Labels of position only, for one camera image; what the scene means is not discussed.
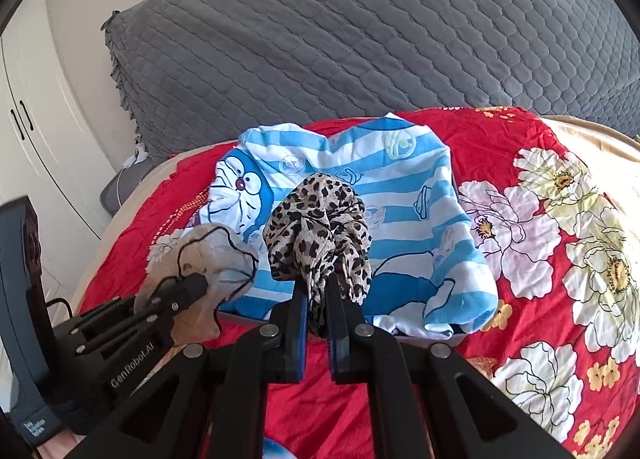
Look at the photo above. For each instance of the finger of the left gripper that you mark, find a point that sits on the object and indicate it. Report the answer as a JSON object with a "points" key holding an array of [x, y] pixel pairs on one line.
{"points": [[156, 316], [104, 317]]}

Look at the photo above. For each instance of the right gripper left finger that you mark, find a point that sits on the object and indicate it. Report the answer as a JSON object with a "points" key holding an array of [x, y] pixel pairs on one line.
{"points": [[205, 402]]}

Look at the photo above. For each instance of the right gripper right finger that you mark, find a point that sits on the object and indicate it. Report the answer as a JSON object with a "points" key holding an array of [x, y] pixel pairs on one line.
{"points": [[426, 402]]}

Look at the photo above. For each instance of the sheer white scrunchie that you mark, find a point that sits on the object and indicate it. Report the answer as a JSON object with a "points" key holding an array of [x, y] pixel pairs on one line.
{"points": [[212, 250]]}

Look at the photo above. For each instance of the leopard print scrunchie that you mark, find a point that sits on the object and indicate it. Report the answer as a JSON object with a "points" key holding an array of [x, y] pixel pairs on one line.
{"points": [[319, 231]]}

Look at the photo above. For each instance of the biscuit pack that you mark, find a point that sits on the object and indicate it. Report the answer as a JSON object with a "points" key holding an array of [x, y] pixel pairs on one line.
{"points": [[485, 365]]}

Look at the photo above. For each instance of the red blue surprise egg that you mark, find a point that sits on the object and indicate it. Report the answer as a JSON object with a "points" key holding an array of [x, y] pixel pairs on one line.
{"points": [[273, 450]]}

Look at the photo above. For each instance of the grey shallow tray box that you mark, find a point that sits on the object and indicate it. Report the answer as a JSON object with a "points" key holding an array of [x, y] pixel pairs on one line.
{"points": [[297, 325]]}

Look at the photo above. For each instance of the black data acquisition box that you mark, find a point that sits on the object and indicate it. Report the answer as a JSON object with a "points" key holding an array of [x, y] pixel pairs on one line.
{"points": [[26, 331]]}

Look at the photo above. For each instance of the grey bedside stool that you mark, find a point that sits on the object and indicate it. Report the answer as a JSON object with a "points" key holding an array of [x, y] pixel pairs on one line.
{"points": [[120, 187]]}

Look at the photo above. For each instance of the blue striped cartoon cloth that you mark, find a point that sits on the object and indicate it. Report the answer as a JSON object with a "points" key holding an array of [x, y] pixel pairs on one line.
{"points": [[374, 205]]}

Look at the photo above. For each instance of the white wardrobe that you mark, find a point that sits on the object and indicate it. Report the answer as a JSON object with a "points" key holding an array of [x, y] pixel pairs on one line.
{"points": [[48, 152]]}

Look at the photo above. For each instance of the red floral bed quilt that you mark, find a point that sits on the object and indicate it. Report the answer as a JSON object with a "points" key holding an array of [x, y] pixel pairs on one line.
{"points": [[513, 237]]}

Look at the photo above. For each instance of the grey quilted headboard cover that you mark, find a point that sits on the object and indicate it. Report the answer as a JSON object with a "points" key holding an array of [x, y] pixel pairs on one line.
{"points": [[196, 72]]}

